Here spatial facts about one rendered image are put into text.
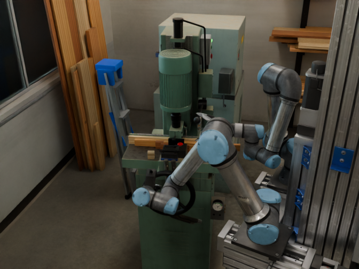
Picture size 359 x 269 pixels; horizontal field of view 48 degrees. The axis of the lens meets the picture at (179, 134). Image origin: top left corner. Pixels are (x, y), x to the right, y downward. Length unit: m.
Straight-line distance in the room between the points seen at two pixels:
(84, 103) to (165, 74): 1.60
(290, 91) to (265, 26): 2.47
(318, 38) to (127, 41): 2.10
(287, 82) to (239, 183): 0.62
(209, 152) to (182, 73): 0.73
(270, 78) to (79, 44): 2.21
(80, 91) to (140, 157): 1.41
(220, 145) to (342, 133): 0.51
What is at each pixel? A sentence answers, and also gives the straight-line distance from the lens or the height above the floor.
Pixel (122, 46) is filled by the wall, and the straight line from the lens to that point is 4.81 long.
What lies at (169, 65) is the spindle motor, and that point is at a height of 1.43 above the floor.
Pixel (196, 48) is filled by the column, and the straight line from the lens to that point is 2.32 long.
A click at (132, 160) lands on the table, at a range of 2.29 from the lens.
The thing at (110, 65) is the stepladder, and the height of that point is 1.16.
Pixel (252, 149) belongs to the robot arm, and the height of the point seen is 1.05.
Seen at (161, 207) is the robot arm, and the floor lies 1.02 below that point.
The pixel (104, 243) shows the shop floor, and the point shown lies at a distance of 3.11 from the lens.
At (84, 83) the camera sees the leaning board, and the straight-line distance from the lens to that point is 3.55.
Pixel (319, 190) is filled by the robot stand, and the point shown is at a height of 1.05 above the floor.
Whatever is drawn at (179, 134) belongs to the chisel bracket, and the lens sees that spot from 2.28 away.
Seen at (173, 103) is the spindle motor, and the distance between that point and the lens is 2.17.
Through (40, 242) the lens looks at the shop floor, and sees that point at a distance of 3.24.
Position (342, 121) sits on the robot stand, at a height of 1.39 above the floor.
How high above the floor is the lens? 2.09
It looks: 28 degrees down
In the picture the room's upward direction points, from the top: 1 degrees counter-clockwise
